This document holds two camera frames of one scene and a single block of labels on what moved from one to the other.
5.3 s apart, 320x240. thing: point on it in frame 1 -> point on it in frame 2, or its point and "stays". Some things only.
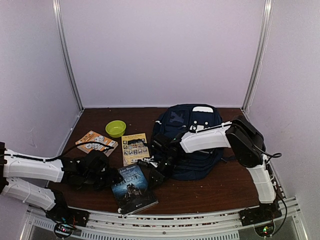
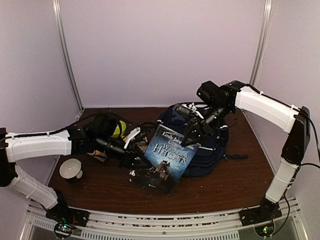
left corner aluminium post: (58, 20) stays
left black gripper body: (99, 181) -> (103, 144)
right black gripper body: (167, 171) -> (206, 128)
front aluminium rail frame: (224, 224) stays
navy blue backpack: (177, 120) stays
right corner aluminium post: (269, 8) stays
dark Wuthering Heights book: (131, 190) -> (166, 161)
